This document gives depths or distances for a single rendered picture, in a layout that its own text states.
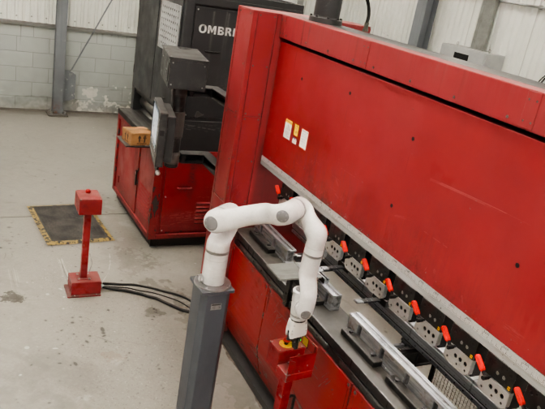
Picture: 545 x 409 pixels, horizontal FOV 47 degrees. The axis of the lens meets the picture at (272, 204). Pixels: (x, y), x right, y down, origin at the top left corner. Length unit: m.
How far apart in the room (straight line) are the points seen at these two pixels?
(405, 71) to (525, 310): 1.15
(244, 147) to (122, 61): 6.33
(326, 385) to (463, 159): 1.40
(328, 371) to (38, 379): 1.83
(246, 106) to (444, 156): 1.67
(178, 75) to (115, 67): 6.26
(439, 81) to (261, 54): 1.54
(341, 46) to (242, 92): 0.86
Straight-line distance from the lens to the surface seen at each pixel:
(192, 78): 3.98
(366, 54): 3.14
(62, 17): 9.71
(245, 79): 3.93
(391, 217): 2.93
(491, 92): 2.49
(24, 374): 4.23
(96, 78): 10.17
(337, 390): 3.25
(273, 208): 2.81
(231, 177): 4.09
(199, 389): 3.49
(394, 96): 2.95
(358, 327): 3.25
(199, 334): 3.29
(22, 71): 9.98
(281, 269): 3.49
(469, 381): 3.06
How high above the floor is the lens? 2.52
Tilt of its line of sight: 20 degrees down
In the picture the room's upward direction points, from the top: 10 degrees clockwise
